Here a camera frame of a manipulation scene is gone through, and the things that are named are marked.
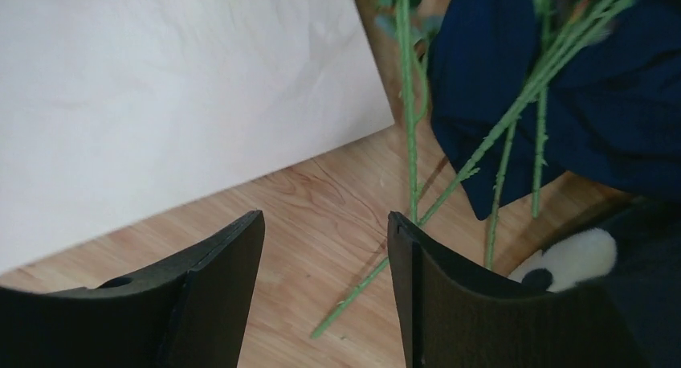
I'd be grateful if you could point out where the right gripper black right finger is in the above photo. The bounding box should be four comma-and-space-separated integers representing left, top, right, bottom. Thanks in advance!
387, 212, 646, 367

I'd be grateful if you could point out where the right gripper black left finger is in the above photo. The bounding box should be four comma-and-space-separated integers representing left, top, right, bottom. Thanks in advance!
1, 211, 265, 367

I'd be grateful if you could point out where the fake rose stem four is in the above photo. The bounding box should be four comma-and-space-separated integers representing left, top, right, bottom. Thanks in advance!
484, 121, 516, 271

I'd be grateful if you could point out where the wrapping paper sheet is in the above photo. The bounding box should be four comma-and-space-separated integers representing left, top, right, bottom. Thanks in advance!
1, 0, 394, 271

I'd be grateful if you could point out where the fake rose stem two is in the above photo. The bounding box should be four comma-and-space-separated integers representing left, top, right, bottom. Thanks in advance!
375, 0, 443, 226

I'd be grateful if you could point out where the fake rose stem one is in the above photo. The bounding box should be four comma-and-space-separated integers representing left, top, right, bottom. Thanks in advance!
311, 0, 655, 340

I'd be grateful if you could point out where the fake rose stem three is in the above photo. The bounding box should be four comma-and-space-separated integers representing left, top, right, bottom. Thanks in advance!
532, 0, 553, 219

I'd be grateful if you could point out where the black floral plush blanket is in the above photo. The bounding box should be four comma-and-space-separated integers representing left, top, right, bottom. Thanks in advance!
508, 199, 680, 367

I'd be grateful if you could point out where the navy blue cloth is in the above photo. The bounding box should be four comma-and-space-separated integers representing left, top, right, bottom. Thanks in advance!
428, 0, 680, 202

